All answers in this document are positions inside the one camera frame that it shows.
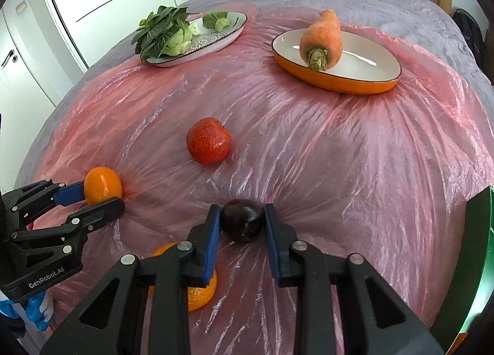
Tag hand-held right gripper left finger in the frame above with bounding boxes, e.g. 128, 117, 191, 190
40, 204, 223, 355

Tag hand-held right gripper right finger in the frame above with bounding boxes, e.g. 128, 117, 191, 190
262, 204, 444, 355

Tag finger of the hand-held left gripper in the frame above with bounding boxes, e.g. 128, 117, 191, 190
5, 180, 86, 225
10, 197, 126, 247

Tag small orange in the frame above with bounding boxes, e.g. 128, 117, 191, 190
84, 167, 123, 206

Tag dark purple plum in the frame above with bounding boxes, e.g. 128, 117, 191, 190
221, 199, 266, 244

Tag green dish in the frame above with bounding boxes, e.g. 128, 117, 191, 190
440, 185, 494, 355

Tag person's left hand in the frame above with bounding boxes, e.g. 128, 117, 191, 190
0, 287, 52, 334

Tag large orange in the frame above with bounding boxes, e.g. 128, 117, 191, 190
149, 242, 218, 311

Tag red apple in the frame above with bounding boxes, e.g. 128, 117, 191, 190
186, 117, 233, 165

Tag pink plastic sheet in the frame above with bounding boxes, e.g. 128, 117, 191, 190
15, 7, 494, 355

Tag orange oval dish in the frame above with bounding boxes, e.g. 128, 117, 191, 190
272, 27, 402, 95

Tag patterned oval plate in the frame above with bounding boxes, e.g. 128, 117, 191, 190
144, 12, 248, 68

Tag carrot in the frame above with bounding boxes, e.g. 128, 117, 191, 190
299, 9, 344, 71

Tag small bok choy piece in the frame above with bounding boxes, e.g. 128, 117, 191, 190
203, 12, 232, 30

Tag black bag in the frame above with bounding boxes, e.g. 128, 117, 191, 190
452, 8, 487, 68

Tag black door handle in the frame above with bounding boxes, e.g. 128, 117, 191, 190
0, 48, 18, 68

